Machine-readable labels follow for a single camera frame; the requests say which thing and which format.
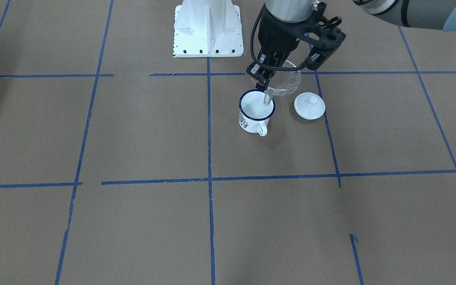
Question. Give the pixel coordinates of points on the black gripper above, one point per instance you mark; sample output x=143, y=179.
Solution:
x=278, y=35

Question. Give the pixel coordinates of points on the clear plastic funnel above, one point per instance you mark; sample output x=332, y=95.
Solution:
x=282, y=83

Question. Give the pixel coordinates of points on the white enamel mug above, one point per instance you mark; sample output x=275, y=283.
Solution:
x=254, y=115

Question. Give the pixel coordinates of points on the white mug lid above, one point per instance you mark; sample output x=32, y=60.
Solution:
x=309, y=106

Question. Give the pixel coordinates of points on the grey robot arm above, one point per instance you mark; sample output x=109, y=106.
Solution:
x=419, y=14

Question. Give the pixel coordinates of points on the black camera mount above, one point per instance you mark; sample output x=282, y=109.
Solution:
x=323, y=34

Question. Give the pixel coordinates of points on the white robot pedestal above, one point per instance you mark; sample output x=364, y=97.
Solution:
x=207, y=28

